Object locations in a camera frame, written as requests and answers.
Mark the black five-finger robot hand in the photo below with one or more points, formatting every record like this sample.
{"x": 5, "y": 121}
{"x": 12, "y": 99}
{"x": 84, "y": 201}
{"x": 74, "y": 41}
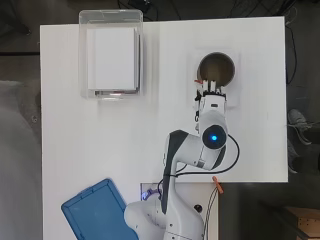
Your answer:
{"x": 213, "y": 100}

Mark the small red object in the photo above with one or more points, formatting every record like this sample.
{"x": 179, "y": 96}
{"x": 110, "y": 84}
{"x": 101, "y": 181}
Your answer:
{"x": 199, "y": 81}

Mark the blue plastic lid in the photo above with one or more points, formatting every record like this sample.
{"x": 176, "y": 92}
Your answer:
{"x": 96, "y": 210}

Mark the white seven-joint robot arm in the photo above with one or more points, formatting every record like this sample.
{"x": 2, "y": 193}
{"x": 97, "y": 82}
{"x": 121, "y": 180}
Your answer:
{"x": 186, "y": 156}

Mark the white flat box stand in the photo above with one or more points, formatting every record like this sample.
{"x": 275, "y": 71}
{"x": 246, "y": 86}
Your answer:
{"x": 233, "y": 96}

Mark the brown round tub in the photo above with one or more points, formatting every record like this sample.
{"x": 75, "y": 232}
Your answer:
{"x": 216, "y": 65}

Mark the orange clamp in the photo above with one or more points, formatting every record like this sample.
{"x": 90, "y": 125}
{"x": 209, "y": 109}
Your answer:
{"x": 217, "y": 185}

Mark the person's foot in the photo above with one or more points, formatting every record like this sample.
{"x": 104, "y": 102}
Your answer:
{"x": 292, "y": 156}
{"x": 298, "y": 123}

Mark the black round knob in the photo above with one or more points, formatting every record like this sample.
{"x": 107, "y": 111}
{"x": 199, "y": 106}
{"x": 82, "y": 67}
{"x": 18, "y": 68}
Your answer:
{"x": 198, "y": 208}

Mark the thick white book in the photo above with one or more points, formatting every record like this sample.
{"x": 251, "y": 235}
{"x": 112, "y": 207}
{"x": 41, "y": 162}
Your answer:
{"x": 111, "y": 58}

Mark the clear plastic box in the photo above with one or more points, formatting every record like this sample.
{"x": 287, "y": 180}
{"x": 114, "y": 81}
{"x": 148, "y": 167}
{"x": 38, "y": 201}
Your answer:
{"x": 83, "y": 60}

